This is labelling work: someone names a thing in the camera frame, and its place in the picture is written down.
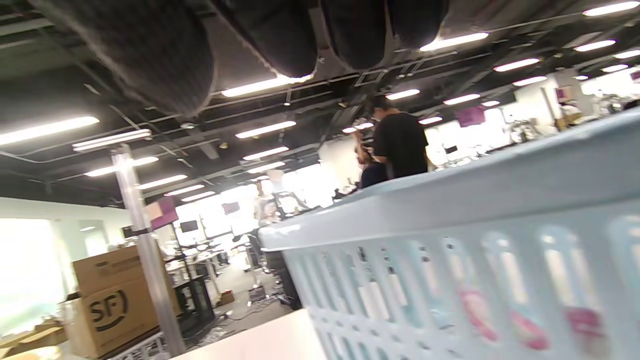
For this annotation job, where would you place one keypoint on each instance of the person's right hand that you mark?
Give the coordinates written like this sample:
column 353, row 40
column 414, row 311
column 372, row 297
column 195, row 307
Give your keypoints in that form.
column 160, row 60

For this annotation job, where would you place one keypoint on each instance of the light blue plastic basket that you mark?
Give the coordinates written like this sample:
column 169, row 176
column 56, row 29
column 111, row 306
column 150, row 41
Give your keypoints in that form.
column 475, row 200

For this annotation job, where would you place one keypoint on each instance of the rows of long ceiling lights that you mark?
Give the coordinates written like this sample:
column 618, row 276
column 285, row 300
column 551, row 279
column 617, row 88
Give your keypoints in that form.
column 50, row 129

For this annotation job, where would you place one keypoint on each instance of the aluminium profile frame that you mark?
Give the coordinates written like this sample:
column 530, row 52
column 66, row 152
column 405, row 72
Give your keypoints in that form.
column 145, row 250

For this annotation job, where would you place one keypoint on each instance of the brown cardboard box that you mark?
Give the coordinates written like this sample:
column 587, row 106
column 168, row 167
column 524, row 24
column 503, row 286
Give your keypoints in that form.
column 115, row 300

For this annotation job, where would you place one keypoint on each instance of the purple hanging banner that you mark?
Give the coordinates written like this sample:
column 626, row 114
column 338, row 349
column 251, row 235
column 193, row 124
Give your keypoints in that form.
column 470, row 116

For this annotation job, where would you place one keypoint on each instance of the white pink-trimmed sock pair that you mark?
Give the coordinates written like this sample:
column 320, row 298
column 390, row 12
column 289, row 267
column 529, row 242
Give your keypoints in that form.
column 475, row 310

